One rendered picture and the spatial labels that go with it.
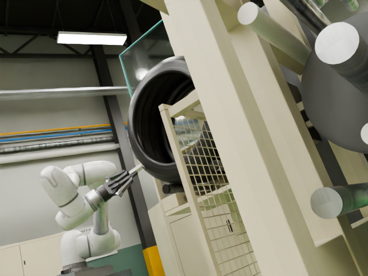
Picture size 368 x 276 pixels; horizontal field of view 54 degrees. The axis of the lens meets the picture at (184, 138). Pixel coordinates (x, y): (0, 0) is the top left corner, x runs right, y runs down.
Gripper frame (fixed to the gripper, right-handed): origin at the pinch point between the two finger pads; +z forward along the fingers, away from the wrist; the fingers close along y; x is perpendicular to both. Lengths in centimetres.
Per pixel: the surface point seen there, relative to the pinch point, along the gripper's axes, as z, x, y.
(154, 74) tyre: 31.3, 28.0, -19.3
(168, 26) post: 71, 11, -64
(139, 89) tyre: 23.5, 20.8, -23.1
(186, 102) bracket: 9, 70, 39
